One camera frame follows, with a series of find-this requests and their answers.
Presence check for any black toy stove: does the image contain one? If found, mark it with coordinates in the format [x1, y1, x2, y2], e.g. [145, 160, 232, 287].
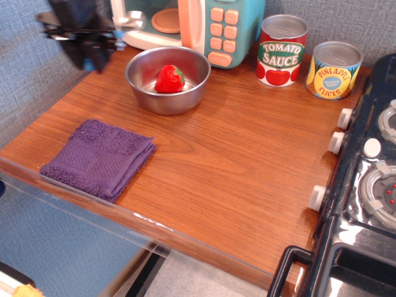
[267, 53, 396, 297]

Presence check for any tomato sauce can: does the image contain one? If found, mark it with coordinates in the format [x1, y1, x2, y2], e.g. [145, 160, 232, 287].
[256, 14, 308, 87]

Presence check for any grey stove burner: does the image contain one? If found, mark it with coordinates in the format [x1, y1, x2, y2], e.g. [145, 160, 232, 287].
[377, 99, 396, 144]
[359, 160, 395, 230]

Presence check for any black oven door handle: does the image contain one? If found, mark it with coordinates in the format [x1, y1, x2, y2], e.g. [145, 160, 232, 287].
[267, 246, 314, 297]

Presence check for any clear acrylic barrier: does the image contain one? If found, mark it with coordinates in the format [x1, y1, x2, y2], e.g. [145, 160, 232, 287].
[1, 160, 272, 296]

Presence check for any white stove knob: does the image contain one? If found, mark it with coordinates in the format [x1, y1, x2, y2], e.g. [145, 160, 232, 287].
[337, 108, 353, 130]
[308, 185, 327, 212]
[328, 132, 345, 155]

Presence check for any purple folded towel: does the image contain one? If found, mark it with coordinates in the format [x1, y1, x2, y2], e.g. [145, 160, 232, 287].
[40, 119, 156, 203]

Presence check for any red toy strawberry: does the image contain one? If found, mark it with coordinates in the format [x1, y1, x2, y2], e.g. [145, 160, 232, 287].
[155, 65, 185, 93]

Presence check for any pineapple slices can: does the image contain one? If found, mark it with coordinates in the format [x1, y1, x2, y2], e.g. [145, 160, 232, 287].
[306, 41, 363, 100]

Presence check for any white stove button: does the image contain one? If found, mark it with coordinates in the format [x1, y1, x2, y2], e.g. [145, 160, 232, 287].
[363, 138, 381, 158]

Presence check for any silver metal pot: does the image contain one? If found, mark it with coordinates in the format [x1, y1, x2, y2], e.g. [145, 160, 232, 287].
[126, 46, 211, 115]

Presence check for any teal toy microwave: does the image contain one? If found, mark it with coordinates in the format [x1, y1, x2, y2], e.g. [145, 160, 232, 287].
[110, 1, 265, 69]

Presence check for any blue handled spoon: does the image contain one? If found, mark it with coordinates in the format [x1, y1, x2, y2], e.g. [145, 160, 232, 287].
[113, 11, 147, 33]

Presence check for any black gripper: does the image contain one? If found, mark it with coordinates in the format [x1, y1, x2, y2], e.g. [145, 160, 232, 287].
[36, 1, 126, 73]

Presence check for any yellow object at corner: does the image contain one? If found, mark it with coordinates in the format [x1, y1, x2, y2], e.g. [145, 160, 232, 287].
[12, 284, 44, 297]

